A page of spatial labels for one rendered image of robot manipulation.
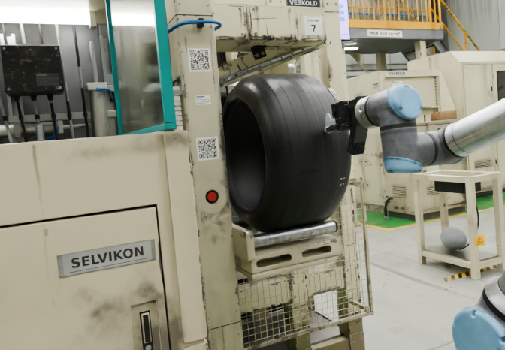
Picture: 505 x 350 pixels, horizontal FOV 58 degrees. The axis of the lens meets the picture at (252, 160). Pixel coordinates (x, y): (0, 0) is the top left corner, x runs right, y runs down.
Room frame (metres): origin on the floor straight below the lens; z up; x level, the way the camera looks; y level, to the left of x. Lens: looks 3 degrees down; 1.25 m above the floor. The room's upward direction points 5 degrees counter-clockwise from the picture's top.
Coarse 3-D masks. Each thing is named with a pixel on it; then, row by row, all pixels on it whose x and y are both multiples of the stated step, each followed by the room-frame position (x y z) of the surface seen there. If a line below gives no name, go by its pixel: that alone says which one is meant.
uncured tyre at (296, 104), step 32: (256, 96) 1.50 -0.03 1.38; (288, 96) 1.47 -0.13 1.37; (320, 96) 1.52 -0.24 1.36; (224, 128) 1.80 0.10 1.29; (256, 128) 1.95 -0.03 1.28; (288, 128) 1.41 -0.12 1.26; (320, 128) 1.45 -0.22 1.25; (256, 160) 1.96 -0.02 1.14; (288, 160) 1.40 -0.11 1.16; (320, 160) 1.44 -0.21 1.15; (256, 192) 1.89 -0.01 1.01; (288, 192) 1.43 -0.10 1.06; (320, 192) 1.47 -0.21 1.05; (256, 224) 1.58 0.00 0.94; (288, 224) 1.52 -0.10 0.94
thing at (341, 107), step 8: (360, 96) 1.27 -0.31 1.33; (336, 104) 1.36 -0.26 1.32; (344, 104) 1.33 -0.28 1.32; (352, 104) 1.29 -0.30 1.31; (336, 112) 1.35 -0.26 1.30; (344, 112) 1.32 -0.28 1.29; (352, 112) 1.31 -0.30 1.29; (336, 120) 1.35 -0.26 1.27; (344, 120) 1.31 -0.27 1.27; (344, 128) 1.32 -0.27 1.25
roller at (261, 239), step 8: (312, 224) 1.59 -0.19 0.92; (320, 224) 1.59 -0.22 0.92; (328, 224) 1.60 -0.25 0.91; (336, 224) 1.61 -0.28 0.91; (272, 232) 1.52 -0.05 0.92; (280, 232) 1.52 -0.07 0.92; (288, 232) 1.53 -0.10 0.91; (296, 232) 1.54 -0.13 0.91; (304, 232) 1.55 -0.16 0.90; (312, 232) 1.56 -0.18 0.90; (320, 232) 1.58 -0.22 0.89; (328, 232) 1.60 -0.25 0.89; (256, 240) 1.48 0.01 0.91; (264, 240) 1.49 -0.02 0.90; (272, 240) 1.50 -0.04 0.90; (280, 240) 1.52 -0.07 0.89; (288, 240) 1.53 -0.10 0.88
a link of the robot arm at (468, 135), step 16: (480, 112) 1.06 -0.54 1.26; (496, 112) 1.01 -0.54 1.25; (448, 128) 1.14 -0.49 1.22; (464, 128) 1.08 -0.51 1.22; (480, 128) 1.04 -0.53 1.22; (496, 128) 1.01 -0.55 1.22; (448, 144) 1.13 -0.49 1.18; (464, 144) 1.09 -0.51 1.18; (480, 144) 1.07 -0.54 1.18; (448, 160) 1.16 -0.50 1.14
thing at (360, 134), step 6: (354, 120) 1.29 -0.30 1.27; (354, 126) 1.29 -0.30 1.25; (360, 126) 1.29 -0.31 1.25; (354, 132) 1.29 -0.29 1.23; (360, 132) 1.30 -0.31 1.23; (366, 132) 1.31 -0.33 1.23; (354, 138) 1.30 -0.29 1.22; (360, 138) 1.31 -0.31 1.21; (366, 138) 1.31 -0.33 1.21; (348, 144) 1.33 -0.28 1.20; (354, 144) 1.31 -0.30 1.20; (360, 144) 1.31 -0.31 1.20; (348, 150) 1.33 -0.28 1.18; (354, 150) 1.32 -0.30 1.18; (360, 150) 1.32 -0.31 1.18
